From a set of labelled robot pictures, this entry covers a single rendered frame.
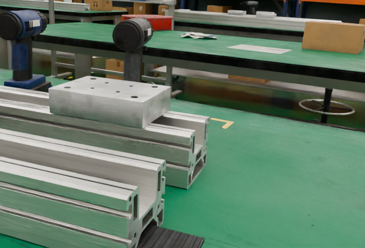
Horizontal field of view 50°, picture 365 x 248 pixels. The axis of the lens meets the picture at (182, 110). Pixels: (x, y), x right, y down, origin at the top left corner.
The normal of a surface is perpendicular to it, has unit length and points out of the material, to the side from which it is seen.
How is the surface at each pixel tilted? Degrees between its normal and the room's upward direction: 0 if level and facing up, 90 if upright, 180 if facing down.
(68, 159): 90
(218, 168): 0
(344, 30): 88
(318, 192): 0
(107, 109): 90
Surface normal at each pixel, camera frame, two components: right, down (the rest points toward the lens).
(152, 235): 0.05, -0.96
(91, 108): -0.33, 0.26
